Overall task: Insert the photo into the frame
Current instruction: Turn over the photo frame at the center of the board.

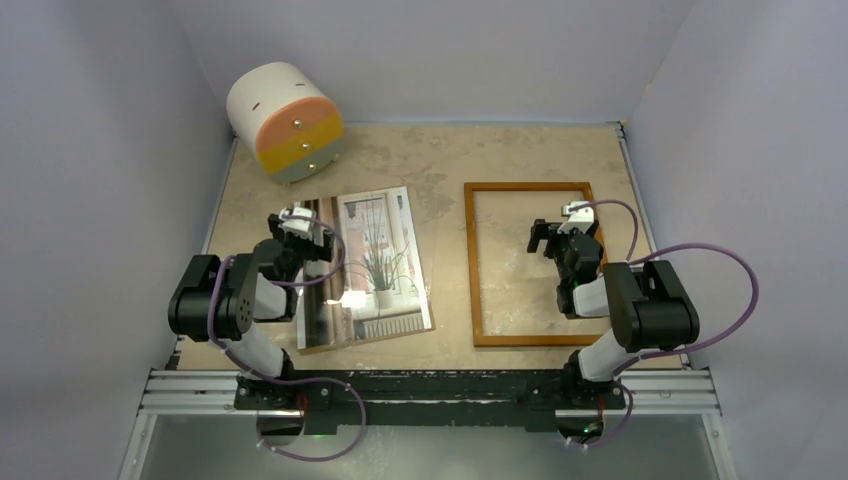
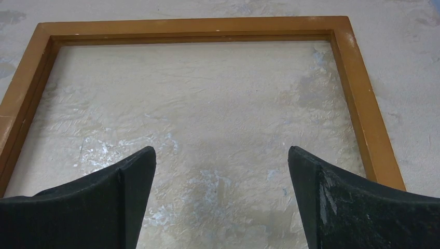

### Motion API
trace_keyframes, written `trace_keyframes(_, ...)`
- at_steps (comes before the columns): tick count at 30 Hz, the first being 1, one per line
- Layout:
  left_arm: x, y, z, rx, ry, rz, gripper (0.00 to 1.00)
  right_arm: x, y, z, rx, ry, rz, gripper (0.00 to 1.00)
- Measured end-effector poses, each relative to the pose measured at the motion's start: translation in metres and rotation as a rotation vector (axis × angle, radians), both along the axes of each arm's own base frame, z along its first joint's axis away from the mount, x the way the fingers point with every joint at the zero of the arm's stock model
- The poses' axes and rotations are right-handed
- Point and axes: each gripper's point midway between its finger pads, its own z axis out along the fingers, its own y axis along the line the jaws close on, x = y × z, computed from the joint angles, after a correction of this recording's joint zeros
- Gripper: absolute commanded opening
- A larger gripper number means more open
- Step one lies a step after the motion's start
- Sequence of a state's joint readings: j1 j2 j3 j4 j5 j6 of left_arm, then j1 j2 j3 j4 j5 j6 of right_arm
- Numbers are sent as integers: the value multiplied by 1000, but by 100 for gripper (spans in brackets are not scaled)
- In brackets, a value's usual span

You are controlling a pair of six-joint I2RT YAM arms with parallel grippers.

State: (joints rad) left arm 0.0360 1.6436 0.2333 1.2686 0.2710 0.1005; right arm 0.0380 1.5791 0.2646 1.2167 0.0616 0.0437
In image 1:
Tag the wooden picture frame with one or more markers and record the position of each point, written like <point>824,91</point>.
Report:
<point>480,339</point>

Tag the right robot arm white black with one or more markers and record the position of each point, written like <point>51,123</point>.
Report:
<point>648,308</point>

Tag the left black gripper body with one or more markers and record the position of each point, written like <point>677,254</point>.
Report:
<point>293,248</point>

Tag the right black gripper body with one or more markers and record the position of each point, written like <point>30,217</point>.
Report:
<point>563,269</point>

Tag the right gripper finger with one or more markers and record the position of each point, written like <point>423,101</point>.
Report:
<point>539,231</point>
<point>554,245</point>

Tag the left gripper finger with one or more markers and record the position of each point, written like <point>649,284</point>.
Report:
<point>274,224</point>
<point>314,252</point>

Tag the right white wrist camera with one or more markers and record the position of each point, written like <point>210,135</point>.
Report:
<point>577,215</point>

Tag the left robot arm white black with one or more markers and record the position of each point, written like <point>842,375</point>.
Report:
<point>224,301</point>

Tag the plant photo print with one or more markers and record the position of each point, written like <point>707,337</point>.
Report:
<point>391,265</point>

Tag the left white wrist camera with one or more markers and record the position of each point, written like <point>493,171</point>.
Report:
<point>297,221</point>

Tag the black aluminium mounting rail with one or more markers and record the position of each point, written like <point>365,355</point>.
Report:
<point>548,400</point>

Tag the clear glass pane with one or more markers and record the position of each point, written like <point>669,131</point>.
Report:
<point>430,252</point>

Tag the round three-drawer cabinet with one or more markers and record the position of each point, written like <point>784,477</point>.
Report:
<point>291,128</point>

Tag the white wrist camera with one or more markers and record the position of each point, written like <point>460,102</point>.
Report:
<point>577,215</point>
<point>297,221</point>

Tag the brown frame backing board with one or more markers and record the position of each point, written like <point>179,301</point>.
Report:
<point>371,342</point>

